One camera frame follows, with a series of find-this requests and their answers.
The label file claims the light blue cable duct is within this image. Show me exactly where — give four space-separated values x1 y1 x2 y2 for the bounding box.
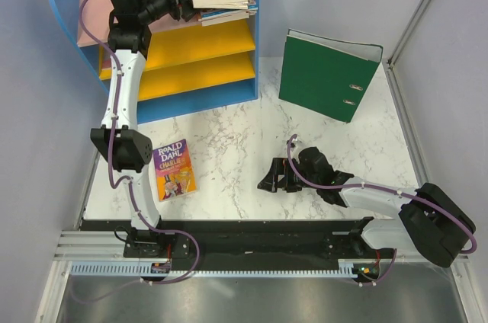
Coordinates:
70 261 358 279

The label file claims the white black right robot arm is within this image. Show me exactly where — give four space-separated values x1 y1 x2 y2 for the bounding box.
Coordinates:
257 147 477 267

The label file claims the red 13-Storey Treehouse book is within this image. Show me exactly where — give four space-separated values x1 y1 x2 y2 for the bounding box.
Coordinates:
201 14 250 27

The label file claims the blue yellow pink bookshelf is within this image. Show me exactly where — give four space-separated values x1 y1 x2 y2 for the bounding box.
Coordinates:
49 0 259 123

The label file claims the green lever arch file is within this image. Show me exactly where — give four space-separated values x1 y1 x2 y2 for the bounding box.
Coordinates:
278 29 384 123

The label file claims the aluminium frame rail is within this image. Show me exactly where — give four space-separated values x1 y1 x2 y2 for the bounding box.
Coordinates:
387 0 458 69

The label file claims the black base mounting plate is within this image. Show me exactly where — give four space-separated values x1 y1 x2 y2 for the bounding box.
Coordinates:
81 219 393 272

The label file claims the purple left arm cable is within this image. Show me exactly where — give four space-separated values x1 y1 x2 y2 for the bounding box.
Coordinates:
70 0 203 305

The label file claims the Roald Dahl Charlie book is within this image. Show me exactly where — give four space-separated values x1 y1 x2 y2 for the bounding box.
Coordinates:
152 139 197 202

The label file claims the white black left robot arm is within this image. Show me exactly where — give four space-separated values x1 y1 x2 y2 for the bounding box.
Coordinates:
90 0 197 257

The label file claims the dogs Bark picture book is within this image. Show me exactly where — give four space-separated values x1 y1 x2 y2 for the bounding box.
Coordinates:
198 0 258 21

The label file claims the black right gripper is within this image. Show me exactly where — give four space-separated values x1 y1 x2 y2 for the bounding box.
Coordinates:
257 158 319 193

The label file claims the Othello orange book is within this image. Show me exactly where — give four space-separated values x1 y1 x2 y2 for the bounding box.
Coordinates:
199 10 255 26

